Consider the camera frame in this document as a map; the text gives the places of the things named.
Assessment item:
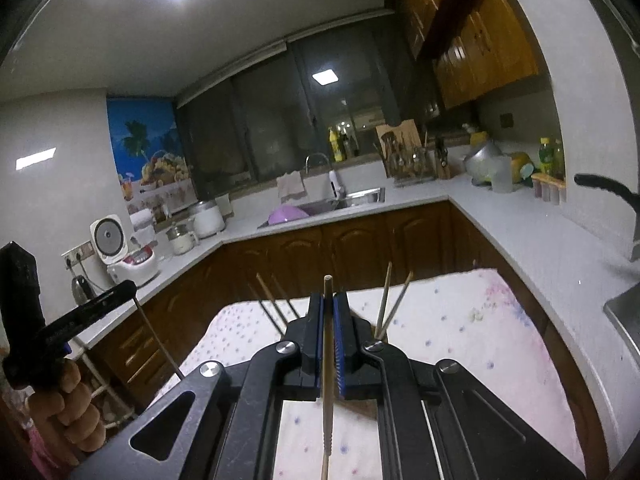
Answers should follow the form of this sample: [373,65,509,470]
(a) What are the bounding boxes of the dark wooden base cabinets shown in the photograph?
[85,200,611,480]

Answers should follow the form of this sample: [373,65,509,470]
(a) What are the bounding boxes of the white round rice cooker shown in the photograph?
[190,200,227,240]

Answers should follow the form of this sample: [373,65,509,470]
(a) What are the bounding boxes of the translucent plastic container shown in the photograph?
[492,155,515,193]

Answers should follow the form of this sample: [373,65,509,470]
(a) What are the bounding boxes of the white wire rack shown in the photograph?
[72,337,138,426]

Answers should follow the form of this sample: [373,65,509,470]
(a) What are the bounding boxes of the steel electric kettle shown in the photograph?
[70,275,96,306]

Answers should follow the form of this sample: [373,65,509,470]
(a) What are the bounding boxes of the wall socket panel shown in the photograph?
[61,242,95,268]

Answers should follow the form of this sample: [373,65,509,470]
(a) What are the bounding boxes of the floral tablecloth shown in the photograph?
[177,267,586,480]

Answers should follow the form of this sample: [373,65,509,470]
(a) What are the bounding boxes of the black pan handle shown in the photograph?
[574,173,640,261]

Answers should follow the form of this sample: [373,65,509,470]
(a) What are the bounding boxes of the wooden cutting board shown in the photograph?
[375,119,421,151]

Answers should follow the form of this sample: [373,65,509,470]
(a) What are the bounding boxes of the carved wooden chopstick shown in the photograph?
[320,274,335,480]
[376,261,393,338]
[380,271,415,338]

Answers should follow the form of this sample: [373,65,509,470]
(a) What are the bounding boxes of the wooden wall cabinets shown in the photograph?
[395,0,541,108]

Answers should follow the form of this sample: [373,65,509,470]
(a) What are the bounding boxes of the white paper towel roll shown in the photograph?
[130,210,156,241]

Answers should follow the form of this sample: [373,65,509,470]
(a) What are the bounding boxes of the small white pot glass lid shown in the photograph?
[166,222,196,256]

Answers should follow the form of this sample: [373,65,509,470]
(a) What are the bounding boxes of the purple plastic basin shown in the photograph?
[268,205,311,226]

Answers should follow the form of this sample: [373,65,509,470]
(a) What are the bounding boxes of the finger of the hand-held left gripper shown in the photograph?
[62,280,137,333]

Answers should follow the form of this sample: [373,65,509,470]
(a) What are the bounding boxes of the metal chopstick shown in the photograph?
[270,280,302,320]
[134,297,185,380]
[255,273,282,335]

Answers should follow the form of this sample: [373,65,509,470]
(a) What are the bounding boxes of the wire dish rack with utensils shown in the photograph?
[380,132,436,186]

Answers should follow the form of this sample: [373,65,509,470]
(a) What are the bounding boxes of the upturned metal pot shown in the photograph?
[462,140,503,183]

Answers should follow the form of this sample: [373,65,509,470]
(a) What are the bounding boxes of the person's left hand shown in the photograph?
[27,359,107,454]

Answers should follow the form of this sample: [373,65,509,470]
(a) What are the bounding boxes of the pink clothing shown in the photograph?
[0,392,53,480]

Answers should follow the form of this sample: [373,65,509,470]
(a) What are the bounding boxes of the white kitchen countertop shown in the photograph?
[75,180,640,411]

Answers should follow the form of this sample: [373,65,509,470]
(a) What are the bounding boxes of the white soap dispenser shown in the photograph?
[327,170,347,201]

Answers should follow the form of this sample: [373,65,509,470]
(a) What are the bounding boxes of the steel kitchen sink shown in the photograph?
[260,187,387,228]

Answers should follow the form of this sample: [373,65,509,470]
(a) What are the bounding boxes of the tropical fruit wall poster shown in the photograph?
[106,97,196,216]

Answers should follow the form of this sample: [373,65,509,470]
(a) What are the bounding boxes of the yellow oil bottle green cap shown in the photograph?
[537,137,566,178]

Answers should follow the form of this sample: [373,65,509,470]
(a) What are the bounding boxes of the steel cooktop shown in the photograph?
[602,282,640,356]

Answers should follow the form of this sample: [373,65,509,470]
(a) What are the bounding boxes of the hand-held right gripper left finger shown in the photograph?
[65,292,326,480]

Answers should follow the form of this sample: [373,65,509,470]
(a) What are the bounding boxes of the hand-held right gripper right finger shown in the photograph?
[330,291,586,480]

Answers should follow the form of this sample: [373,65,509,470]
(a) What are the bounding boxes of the knife block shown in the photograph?
[434,137,453,180]

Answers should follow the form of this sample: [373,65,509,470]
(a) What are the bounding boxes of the beige dish cloth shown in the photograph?
[276,171,307,200]

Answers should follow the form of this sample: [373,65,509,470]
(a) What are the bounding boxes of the yellow detergent bottle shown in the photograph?
[327,126,345,162]

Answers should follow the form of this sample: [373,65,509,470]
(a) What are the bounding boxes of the dark kitchen window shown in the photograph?
[175,25,441,196]

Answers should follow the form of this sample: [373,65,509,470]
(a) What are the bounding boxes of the yellow plastic container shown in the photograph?
[510,152,538,181]

